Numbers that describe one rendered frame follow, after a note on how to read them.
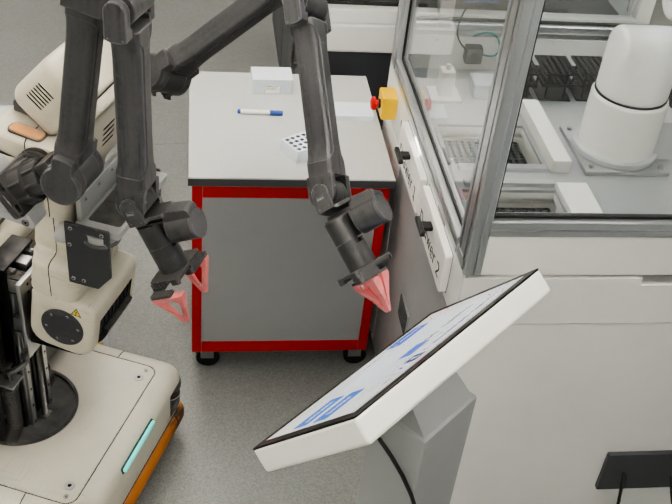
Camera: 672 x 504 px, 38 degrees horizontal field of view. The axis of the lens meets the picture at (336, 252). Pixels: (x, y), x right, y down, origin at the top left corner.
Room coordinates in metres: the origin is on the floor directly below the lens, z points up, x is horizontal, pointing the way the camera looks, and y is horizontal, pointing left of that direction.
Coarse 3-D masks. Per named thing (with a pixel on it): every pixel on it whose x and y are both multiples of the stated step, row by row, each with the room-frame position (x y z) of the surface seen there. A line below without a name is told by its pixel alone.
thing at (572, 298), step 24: (408, 120) 2.36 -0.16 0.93; (432, 192) 2.02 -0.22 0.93; (456, 264) 1.74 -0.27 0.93; (456, 288) 1.71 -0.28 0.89; (480, 288) 1.69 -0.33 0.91; (552, 288) 1.72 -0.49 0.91; (576, 288) 1.73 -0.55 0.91; (600, 288) 1.74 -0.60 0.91; (624, 288) 1.75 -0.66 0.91; (648, 288) 1.76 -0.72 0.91; (528, 312) 1.71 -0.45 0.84; (552, 312) 1.73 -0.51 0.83; (576, 312) 1.74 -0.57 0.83; (600, 312) 1.75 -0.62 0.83; (624, 312) 1.76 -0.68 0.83; (648, 312) 1.77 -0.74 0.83
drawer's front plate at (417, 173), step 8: (408, 128) 2.32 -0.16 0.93; (400, 136) 2.35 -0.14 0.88; (408, 136) 2.28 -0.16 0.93; (400, 144) 2.34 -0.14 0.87; (408, 144) 2.25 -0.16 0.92; (416, 152) 2.20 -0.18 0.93; (408, 160) 2.23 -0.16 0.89; (416, 160) 2.16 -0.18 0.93; (408, 168) 2.21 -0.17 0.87; (416, 168) 2.13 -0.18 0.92; (416, 176) 2.12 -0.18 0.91; (424, 176) 2.09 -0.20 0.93; (408, 184) 2.19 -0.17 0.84; (416, 184) 2.11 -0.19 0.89; (424, 184) 2.08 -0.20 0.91; (408, 192) 2.17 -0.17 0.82; (416, 192) 2.10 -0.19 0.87; (416, 200) 2.08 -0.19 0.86; (416, 208) 2.08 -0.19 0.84
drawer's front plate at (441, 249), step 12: (420, 204) 2.04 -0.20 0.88; (432, 204) 1.97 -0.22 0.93; (432, 216) 1.92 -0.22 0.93; (432, 240) 1.89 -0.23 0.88; (444, 240) 1.83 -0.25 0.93; (444, 252) 1.78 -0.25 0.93; (432, 264) 1.85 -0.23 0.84; (444, 264) 1.77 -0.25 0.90; (444, 276) 1.77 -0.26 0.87; (444, 288) 1.77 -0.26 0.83
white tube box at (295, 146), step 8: (288, 136) 2.42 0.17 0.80; (296, 136) 2.44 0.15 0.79; (304, 136) 2.44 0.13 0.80; (280, 144) 2.41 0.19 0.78; (288, 144) 2.38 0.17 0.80; (296, 144) 2.39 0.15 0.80; (304, 144) 2.39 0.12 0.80; (288, 152) 2.38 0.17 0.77; (296, 152) 2.35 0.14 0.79; (304, 152) 2.36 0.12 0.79; (296, 160) 2.35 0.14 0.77; (304, 160) 2.36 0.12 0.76
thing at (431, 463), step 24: (408, 432) 1.14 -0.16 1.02; (432, 432) 1.15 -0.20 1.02; (456, 432) 1.20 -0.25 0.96; (384, 456) 1.16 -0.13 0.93; (408, 456) 1.13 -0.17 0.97; (432, 456) 1.15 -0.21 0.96; (456, 456) 1.22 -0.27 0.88; (360, 480) 1.19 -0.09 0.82; (384, 480) 1.16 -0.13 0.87; (408, 480) 1.13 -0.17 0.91; (432, 480) 1.16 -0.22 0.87
